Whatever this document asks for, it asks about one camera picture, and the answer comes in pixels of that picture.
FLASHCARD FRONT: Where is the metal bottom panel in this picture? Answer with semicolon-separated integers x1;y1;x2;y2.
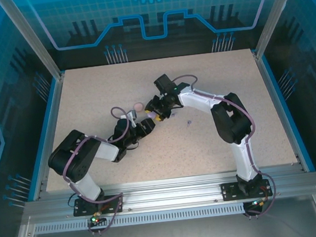
4;186;316;237

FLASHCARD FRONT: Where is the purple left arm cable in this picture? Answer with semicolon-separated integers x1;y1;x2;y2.
56;104;151;237

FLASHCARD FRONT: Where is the right aluminium side rail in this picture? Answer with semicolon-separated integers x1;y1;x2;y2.
252;45;316;177

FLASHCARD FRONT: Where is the right aluminium frame post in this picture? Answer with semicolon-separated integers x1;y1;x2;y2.
249;0;312;60

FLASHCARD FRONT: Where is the left power connector with light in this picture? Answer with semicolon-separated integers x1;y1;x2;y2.
86;213;106;227

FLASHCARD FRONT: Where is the left aluminium frame post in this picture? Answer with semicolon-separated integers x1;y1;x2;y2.
0;0;66;86

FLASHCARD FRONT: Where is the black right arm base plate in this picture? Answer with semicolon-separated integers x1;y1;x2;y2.
220;178;272;202

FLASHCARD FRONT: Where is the left aluminium side rail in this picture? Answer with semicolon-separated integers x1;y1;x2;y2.
20;73;78;202

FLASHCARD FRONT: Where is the aluminium frame post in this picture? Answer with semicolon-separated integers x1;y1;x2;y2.
0;0;66;86
249;0;312;60

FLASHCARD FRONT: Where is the aluminium mounting rail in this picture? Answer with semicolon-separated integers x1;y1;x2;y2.
21;163;316;223

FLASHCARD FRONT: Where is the right power connector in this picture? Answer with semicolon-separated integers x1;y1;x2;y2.
247;197;269;209

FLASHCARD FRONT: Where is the aluminium side rail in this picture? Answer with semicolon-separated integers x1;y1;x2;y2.
252;45;316;177
20;73;78;202

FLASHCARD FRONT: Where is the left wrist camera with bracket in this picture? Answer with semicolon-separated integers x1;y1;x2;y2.
125;109;140;128

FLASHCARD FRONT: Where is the perforated aluminium cable duct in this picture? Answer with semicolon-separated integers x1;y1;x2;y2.
33;202;247;236

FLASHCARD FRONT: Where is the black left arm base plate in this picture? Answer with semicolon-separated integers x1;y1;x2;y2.
71;194;125;218

